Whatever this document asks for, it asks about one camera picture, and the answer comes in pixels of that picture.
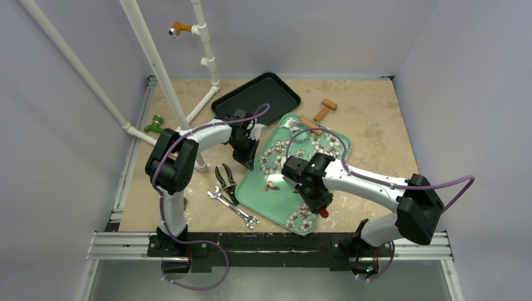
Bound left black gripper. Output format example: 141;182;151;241
228;135;260;171

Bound green floral tray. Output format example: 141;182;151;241
235;113;352;235

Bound wooden dough roller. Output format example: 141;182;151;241
299;98;338;136

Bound black plastic tray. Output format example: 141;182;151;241
211;72;301;125

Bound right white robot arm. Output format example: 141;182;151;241
281;153;444;255

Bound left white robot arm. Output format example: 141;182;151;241
145;105;269;256

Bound silver open-end wrench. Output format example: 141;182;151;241
207;186;260;230

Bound green plastic faucet tap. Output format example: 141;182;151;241
143;115;164;134

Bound orange faucet tap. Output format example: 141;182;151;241
168;21;193;37

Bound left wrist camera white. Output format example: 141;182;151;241
248;124;268;140

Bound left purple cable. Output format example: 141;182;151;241
150;103;271;292

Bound black handled pliers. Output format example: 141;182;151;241
215;163;240;206

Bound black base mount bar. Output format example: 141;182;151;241
147;230;393;276

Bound aluminium rail frame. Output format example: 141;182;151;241
83;79;465;300

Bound white PVC pipe frame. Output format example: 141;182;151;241
19;1;221;145

